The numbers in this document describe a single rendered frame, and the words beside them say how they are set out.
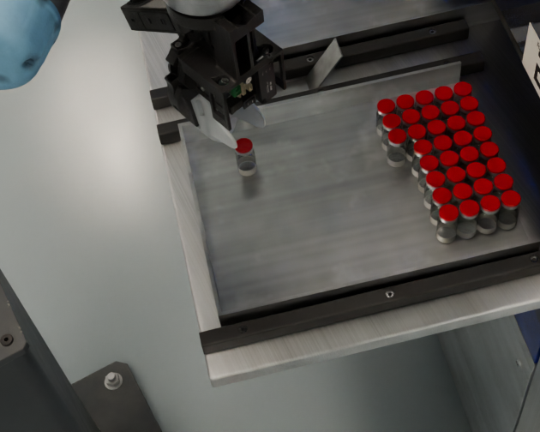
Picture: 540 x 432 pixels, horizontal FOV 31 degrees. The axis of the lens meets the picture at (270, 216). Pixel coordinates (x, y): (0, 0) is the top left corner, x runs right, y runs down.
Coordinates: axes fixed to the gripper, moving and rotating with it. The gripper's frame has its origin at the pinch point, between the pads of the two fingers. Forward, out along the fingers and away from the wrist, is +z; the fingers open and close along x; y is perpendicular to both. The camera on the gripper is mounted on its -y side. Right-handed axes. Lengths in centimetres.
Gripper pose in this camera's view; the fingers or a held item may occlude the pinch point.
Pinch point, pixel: (219, 127)
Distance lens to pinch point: 99.6
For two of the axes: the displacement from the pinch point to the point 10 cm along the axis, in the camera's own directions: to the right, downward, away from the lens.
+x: 7.4, -5.9, 3.3
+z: 0.8, 5.6, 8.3
